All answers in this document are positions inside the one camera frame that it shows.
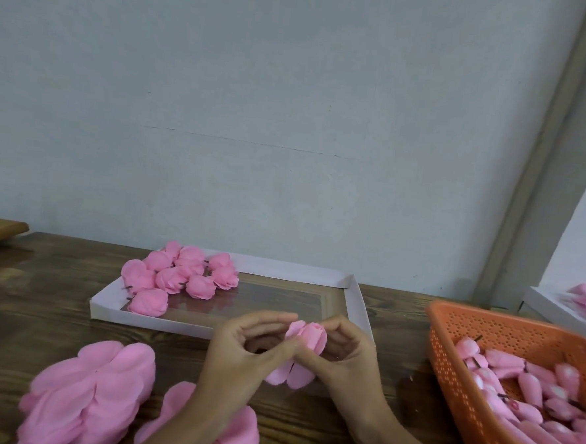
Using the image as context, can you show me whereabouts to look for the white shallow tray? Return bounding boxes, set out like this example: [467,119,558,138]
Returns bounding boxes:
[87,243,379,349]

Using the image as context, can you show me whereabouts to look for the pink petal flower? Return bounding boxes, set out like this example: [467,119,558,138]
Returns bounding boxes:
[175,244,208,280]

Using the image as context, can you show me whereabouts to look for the grey door frame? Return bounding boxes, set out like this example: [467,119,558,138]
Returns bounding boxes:
[474,0,586,312]

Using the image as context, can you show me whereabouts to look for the person's right hand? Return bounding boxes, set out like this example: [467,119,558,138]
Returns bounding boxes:
[290,313,399,437]

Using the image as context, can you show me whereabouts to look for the person's left forearm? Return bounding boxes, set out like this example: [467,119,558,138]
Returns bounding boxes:
[135,400,248,444]

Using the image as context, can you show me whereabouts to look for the group of finished pink roses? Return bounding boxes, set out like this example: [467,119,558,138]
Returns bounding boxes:
[118,237,243,323]

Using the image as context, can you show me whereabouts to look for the pink rose buds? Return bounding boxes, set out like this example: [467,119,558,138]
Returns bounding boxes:
[448,334,586,444]

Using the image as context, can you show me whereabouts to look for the orange plastic basket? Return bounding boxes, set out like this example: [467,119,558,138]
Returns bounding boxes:
[419,299,586,444]

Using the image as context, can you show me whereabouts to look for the person's left hand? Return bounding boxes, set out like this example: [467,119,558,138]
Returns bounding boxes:
[186,305,301,433]

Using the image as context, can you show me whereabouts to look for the stack of pink petals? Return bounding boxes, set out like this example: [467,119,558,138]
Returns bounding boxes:
[133,377,265,444]
[16,334,159,444]

